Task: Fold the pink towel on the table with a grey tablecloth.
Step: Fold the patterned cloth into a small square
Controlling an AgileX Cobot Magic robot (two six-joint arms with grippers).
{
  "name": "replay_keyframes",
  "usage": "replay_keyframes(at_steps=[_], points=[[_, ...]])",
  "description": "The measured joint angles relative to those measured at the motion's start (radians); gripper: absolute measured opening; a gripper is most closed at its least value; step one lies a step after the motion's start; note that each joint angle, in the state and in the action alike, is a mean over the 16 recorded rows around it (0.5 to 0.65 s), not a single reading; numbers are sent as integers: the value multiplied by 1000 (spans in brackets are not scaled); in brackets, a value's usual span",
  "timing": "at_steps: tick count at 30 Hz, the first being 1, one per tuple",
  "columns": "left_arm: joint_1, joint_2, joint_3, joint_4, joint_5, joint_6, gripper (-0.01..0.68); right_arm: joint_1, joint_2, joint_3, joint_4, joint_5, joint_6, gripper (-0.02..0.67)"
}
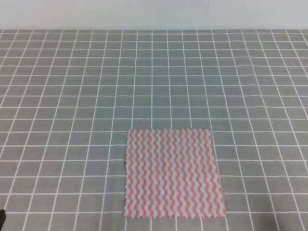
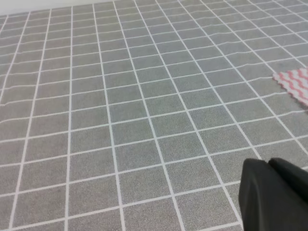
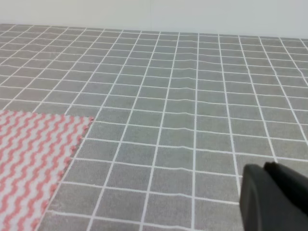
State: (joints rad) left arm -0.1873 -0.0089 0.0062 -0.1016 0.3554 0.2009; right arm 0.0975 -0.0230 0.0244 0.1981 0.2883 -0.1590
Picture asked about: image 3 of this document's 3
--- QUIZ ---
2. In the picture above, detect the grey checked tablecloth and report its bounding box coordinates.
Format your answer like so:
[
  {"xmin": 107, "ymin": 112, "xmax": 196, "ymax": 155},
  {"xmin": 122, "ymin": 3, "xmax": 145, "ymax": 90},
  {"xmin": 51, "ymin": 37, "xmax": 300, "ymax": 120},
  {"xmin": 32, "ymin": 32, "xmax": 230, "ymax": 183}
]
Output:
[{"xmin": 0, "ymin": 24, "xmax": 308, "ymax": 231}]

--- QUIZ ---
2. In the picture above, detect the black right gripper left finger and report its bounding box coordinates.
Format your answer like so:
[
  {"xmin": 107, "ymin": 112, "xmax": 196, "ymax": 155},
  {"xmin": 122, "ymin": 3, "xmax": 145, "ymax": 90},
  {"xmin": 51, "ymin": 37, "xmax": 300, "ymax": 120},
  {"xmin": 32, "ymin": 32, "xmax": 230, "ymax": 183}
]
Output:
[{"xmin": 239, "ymin": 164, "xmax": 308, "ymax": 231}]

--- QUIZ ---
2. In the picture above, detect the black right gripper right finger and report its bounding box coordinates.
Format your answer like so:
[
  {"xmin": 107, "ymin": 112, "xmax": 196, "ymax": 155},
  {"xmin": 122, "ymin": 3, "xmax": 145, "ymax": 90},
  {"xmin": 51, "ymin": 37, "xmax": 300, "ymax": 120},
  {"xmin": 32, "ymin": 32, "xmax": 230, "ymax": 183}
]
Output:
[{"xmin": 263, "ymin": 162, "xmax": 308, "ymax": 212}]

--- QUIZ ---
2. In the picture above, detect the pink wavy striped towel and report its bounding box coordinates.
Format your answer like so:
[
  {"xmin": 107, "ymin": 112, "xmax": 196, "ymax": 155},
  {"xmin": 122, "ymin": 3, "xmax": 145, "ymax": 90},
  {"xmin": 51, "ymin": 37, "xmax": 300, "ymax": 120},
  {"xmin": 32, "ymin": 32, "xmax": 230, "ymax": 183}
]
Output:
[{"xmin": 0, "ymin": 110, "xmax": 92, "ymax": 231}]

